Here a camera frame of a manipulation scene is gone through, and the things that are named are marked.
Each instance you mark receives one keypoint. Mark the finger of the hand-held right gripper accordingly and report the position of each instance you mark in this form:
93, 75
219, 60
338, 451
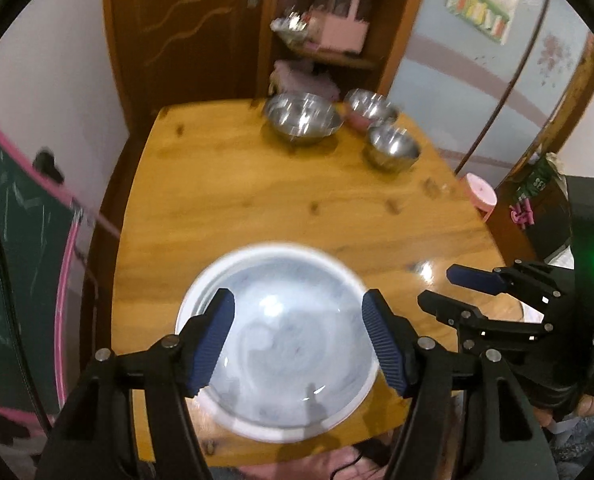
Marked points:
452, 310
477, 280

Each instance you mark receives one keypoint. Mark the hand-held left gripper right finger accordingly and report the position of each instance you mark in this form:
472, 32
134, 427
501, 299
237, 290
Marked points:
387, 340

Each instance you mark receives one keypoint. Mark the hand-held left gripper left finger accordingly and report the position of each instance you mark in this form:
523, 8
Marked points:
212, 340

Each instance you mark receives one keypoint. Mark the blue-patterned white dish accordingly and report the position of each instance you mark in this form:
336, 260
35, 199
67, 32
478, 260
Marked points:
287, 320

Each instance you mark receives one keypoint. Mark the large white plate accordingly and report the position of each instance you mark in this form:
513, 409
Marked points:
257, 431

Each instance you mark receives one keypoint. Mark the small steel bowl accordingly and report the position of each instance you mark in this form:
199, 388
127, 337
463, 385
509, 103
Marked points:
392, 142

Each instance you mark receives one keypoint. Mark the pink-sided steel bowl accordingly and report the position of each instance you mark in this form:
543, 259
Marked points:
372, 105

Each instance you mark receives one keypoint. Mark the large steel bowl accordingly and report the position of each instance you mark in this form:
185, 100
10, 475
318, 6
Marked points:
302, 115

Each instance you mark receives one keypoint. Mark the person's right hand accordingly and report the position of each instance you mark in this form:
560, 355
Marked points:
592, 405

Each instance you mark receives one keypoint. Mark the dark wooden cabinet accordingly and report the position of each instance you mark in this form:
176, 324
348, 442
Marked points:
532, 240

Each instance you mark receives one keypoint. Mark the pink plastic stool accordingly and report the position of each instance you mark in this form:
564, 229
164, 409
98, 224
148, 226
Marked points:
479, 192

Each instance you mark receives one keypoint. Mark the green bag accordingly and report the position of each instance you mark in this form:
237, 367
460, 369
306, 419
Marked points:
539, 180

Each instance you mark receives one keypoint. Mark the pink clothing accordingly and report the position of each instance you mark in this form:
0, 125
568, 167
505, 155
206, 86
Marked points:
302, 465

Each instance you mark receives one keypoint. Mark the pale blue wardrobe door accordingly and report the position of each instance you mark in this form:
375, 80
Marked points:
452, 85

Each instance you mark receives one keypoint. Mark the pink-framed green chalkboard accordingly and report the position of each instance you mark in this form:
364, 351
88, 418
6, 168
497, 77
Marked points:
17, 260

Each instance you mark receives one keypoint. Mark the black chalkboard knob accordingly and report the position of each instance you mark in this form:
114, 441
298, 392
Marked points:
47, 162

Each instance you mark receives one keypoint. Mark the pink cloth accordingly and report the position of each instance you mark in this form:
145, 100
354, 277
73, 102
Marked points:
302, 77

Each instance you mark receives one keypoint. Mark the wooden corner shelf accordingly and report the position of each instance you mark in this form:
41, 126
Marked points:
402, 20

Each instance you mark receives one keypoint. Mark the pink basket with clear dome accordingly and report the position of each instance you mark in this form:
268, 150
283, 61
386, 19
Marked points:
342, 35

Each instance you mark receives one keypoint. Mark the crumpled foil wrappers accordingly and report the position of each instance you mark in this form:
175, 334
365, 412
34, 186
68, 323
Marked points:
292, 25

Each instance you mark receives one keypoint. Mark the wooden door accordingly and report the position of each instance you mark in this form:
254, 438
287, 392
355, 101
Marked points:
177, 25

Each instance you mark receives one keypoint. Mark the wall poster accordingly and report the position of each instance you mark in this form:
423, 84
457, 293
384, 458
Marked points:
482, 0

